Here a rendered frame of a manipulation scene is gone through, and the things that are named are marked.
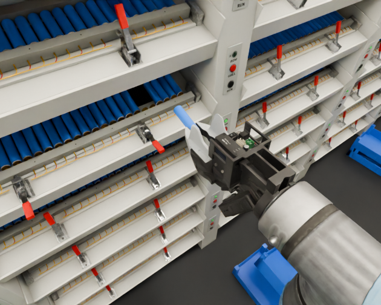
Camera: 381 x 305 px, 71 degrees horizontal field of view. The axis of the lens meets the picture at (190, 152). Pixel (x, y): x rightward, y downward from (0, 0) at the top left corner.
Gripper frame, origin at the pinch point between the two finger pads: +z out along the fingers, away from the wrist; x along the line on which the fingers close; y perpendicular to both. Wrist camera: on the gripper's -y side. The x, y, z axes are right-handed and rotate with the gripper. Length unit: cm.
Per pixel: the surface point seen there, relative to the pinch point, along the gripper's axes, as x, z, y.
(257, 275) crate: -29, -10, -100
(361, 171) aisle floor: -126, -1, -100
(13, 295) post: 48, 12, -39
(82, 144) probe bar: 17.8, 15.8, -5.8
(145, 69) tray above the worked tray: 3.3, 10.9, 8.9
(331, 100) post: -84, 16, -37
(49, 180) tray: 26.5, 13.4, -9.2
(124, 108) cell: 6.0, 20.3, -4.6
